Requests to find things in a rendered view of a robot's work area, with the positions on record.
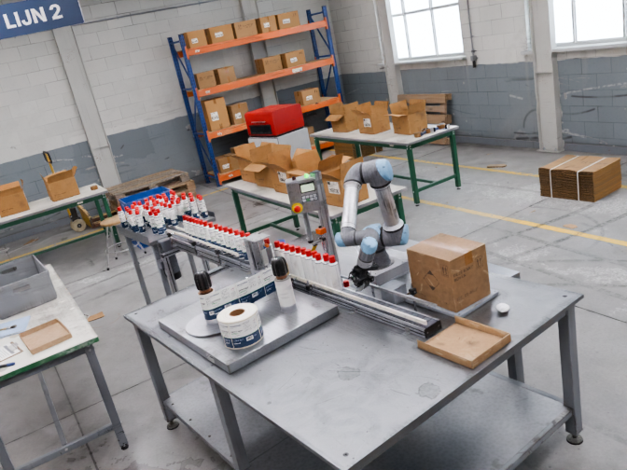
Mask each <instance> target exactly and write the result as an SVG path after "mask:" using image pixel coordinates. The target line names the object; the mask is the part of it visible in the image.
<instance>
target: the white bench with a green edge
mask: <svg viewBox="0 0 627 470"><path fill-rule="evenodd" d="M45 267H46V268H47V269H48V270H49V276H50V279H51V280H52V283H53V286H54V288H55V291H56V294H57V298H56V299H54V300H52V301H50V302H48V303H45V304H42V305H40V306H37V307H35V308H32V309H30V310H28V311H24V312H21V313H19V314H16V315H13V316H11V317H8V318H6V319H4V320H0V324H2V323H6V322H9V321H13V320H16V319H20V318H22V317H25V316H29V315H30V316H31V318H30V321H29V323H28V325H27V328H26V330H28V329H31V328H33V327H35V326H38V325H42V324H44V323H46V322H48V321H50V320H53V319H55V318H56V319H57V318H58V319H59V320H60V321H61V322H62V323H63V324H64V325H65V326H66V327H67V328H68V330H69V331H70V332H71V334H72V338H70V339H68V340H66V341H63V342H61V343H59V344H57V345H54V346H52V347H50V348H48V349H46V350H44V351H42V352H38V353H36V354H34V355H32V354H31V352H30V351H29V350H28V348H27V347H26V346H25V344H24V343H23V342H22V340H21V338H20V336H19V334H20V333H19V334H16V335H12V336H9V337H5V338H2V339H0V347H1V346H3V345H5V344H8V343H9V342H11V341H13V342H14V343H15V342H17V343H18V344H19V345H18V346H19V347H20V348H21V349H22V350H23V352H21V353H19V354H17V355H14V356H12V357H10V358H8V359H7V360H5V361H3V362H1V363H0V365H3V364H7V363H12V362H15V365H14V366H6V367H1V368H0V389H1V388H3V387H6V386H8V385H9V384H12V383H14V382H17V381H19V380H23V379H25V378H28V377H30V376H32V375H34V374H36V373H37V375H38V378H39V380H40V383H41V386H42V389H43V392H44V394H45V397H46V399H47V402H48V405H49V410H50V413H51V416H52V419H53V421H54V424H55V427H56V430H57V432H58V435H59V438H60V440H61V443H62V446H61V447H59V448H57V449H55V450H53V451H51V452H48V453H46V454H44V455H42V456H40V457H38V458H35V459H33V460H31V461H30V462H28V463H24V464H22V465H20V466H18V467H16V468H15V467H14V465H13V463H12V461H11V459H10V457H9V455H8V452H7V449H6V447H5V444H4V442H3V440H2V438H1V436H0V464H1V465H2V467H3V469H4V470H31V469H33V468H36V467H38V466H39V465H41V464H43V463H46V462H49V461H51V460H53V459H55V458H57V457H59V456H61V455H63V454H65V453H66V452H69V451H71V450H73V449H76V448H78V447H80V446H82V445H84V444H86V443H88V442H90V441H92V440H93V439H95V438H97V437H99V436H101V435H104V434H106V433H108V432H110V431H112V430H114V432H115V434H116V437H117V440H118V443H119V445H120V446H121V449H123V450H125V449H127V448H128V447H129V445H128V441H127V438H126V436H125V433H124V430H123V428H122V425H121V420H120V419H119V417H118V413H117V410H116V408H115V405H114V402H113V399H112V397H111V394H110V392H109V389H108V387H107V384H106V381H105V377H104V374H103V371H102V369H101V366H100V364H99V361H98V358H97V355H96V353H95V350H94V345H92V344H93V343H95V342H98V341H99V338H98V336H97V335H96V333H95V332H94V330H93V328H92V327H91V325H90V323H89V322H88V320H87V319H86V317H85V316H84V314H83V313H82V311H81V310H80V308H79V307H78V305H77V304H76V302H75V301H74V299H73V298H72V296H71V295H70V293H69V292H68V290H67V289H66V287H65V286H64V284H63V282H62V280H61V279H60V278H59V276H58V274H57V273H56V271H55V270H54V268H53V267H52V266H51V265H50V264H48V265H46V266H45ZM26 330H25V331H26ZM84 353H85V354H86V355H87V358H88V361H89V363H90V366H91V370H92V373H93V376H94V378H95V380H96V383H97V386H98V388H99V391H100V394H101V397H102V398H103V401H104V405H105V408H106V411H107V414H108V416H109V419H110V421H111V422H110V423H109V424H107V425H105V426H103V427H101V428H99V429H97V430H95V431H93V432H91V433H89V434H86V435H84V436H82V437H80V438H78V439H76V440H74V441H72V442H70V443H68V444H67V442H66V439H65V436H64V433H63V429H62V427H61V424H60V421H59V419H58V416H57V413H56V410H55V408H54V406H53V403H52V400H51V397H50V395H49V390H48V387H47V385H46V383H45V380H44V377H43V374H42V372H41V371H43V370H46V369H48V368H51V367H53V366H57V365H58V364H61V363H63V362H66V361H68V360H70V359H73V358H75V357H78V356H80V355H81V354H84Z"/></svg>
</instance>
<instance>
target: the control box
mask: <svg viewBox="0 0 627 470"><path fill-rule="evenodd" d="M308 175H309V174H308ZM296 179H297V180H296V181H292V178H289V179H286V190H287V194H288V198H289V202H290V207H291V211H292V214H293V215H296V214H305V213H309V212H313V211H318V210H321V203H320V200H319V195H318V191H317V184H316V181H315V178H314V177H311V176H310V175H309V178H304V175H303V176H299V177H296ZM311 181H314V186H315V191H311V192H306V193H300V184H301V183H306V182H311ZM314 193H317V197H318V200H312V201H308V202H304V203H302V199H301V196H305V195H310V194H314ZM297 205H298V206H299V207H300V209H301V210H300V212H299V213H296V212H295V211H294V207H295V206H297Z"/></svg>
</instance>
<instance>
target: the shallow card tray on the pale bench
mask: <svg viewBox="0 0 627 470"><path fill-rule="evenodd" d="M19 336H20V338H21V340H22V342H23V343H24V344H25V346H26V347H27V348H28V350H29V351H30V352H31V354H32V355H34V354H36V353H40V352H42V351H44V350H46V349H48V348H50V347H52V346H54V345H57V344H59V343H61V342H63V341H66V340H68V339H70V338H72V334H71V332H70V331H69V330H68V328H67V327H66V326H65V325H64V324H63V323H62V322H61V321H60V320H59V319H58V318H57V319H56V318H55V319H53V320H50V321H48V322H46V323H44V324H42V325H38V326H35V327H33V328H31V329H28V330H26V331H24V332H21V333H20V334H19Z"/></svg>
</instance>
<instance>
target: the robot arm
mask: <svg viewBox="0 0 627 470"><path fill-rule="evenodd" d="M392 179H393V170H392V167H391V164H390V162H389V161H388V160H387V159H377V160H371V161H364V162H358V163H357V164H355V165H354V166H353V167H352V168H351V169H350V170H349V171H348V173H347V174H346V176H345V178H344V182H343V188H344V189H345V190H344V200H343V210H342V220H341V232H338V233H336V235H335V242H336V244H337V246H339V247H347V246H357V245H361V247H360V251H359V255H358V258H357V262H356V265H355V266H354V269H353V270H352V271H350V273H349V277H348V280H349V279H351V280H352V281H353V284H352V285H351V287H352V288H353V287H356V290H355V291H356V292H361V291H363V290H364V289H365V288H367V287H368V286H369V282H370V276H369V272H368V270H377V269H378V268H382V267H385V266H387V265H388V264H390V263H391V258H390V256H389V254H387V252H386V250H385V247H387V246H398V245H399V246H400V245H405V244H407V243H408V240H409V226H408V225H407V224H404V223H403V221H402V220H401V219H399V216H398V213H397V207H396V205H395V201H394V198H393V194H392V191H391V187H390V184H391V182H392V181H391V180H392ZM363 184H369V185H370V187H371V188H372V189H374V191H375V194H376V197H377V201H378V203H379V206H380V209H381V213H382V216H383V221H384V224H383V226H381V224H372V225H369V226H367V227H365V228H363V229H362V230H355V226H356V217H357V206H358V196H359V190H360V189H361V187H362V185H363ZM350 274H352V276H353V277H352V276H351V277H350Z"/></svg>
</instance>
